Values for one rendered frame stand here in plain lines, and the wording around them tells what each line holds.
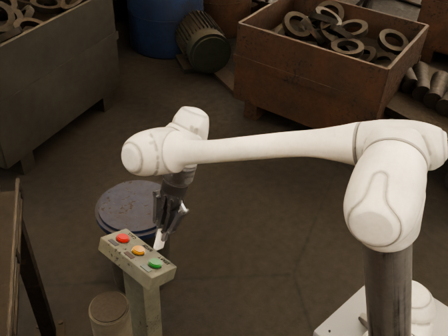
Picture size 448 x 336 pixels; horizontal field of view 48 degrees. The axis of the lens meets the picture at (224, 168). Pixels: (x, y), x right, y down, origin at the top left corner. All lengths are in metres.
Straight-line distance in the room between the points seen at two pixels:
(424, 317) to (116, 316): 0.86
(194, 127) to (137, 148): 0.20
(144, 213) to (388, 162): 1.19
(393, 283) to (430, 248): 1.55
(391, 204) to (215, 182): 1.90
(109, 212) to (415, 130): 1.26
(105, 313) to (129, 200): 0.59
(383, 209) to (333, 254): 1.56
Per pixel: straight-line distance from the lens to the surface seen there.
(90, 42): 3.05
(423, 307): 1.49
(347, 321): 1.74
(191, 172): 1.37
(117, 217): 1.96
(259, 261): 2.37
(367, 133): 1.11
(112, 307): 1.58
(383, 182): 0.94
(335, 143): 1.14
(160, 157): 1.17
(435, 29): 4.25
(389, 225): 0.93
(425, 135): 1.09
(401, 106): 3.02
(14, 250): 1.51
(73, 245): 2.48
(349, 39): 3.06
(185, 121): 1.30
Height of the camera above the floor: 1.80
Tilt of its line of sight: 39 degrees down
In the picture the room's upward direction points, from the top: 3 degrees clockwise
